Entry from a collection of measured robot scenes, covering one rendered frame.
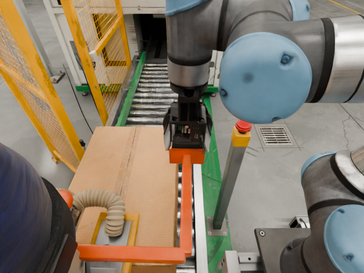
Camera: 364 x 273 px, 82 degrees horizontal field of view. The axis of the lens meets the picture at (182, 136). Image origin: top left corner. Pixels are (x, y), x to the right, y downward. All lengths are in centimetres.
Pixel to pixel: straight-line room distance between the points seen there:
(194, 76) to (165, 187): 54
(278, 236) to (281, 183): 149
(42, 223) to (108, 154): 70
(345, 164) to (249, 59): 40
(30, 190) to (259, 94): 24
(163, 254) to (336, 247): 29
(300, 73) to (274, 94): 2
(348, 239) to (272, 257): 23
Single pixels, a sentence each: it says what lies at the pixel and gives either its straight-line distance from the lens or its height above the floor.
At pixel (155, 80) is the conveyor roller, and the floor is 54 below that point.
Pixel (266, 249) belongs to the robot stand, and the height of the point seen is 104.
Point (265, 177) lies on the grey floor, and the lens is 213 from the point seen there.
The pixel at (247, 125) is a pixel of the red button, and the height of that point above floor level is 104.
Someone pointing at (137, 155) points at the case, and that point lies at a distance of 92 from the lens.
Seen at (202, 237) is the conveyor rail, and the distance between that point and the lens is 111.
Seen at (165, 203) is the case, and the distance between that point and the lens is 78.
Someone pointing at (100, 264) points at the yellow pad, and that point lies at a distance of 54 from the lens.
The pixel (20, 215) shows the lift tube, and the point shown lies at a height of 145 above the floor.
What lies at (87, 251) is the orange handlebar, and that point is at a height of 125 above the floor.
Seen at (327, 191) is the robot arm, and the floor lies 124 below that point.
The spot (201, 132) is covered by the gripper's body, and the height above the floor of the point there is 134.
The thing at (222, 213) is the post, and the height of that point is 28.
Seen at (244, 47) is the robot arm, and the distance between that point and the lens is 19.
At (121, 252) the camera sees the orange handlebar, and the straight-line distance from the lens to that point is 41.
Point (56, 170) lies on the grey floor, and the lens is 236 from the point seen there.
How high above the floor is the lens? 163
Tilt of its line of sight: 44 degrees down
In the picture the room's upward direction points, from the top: straight up
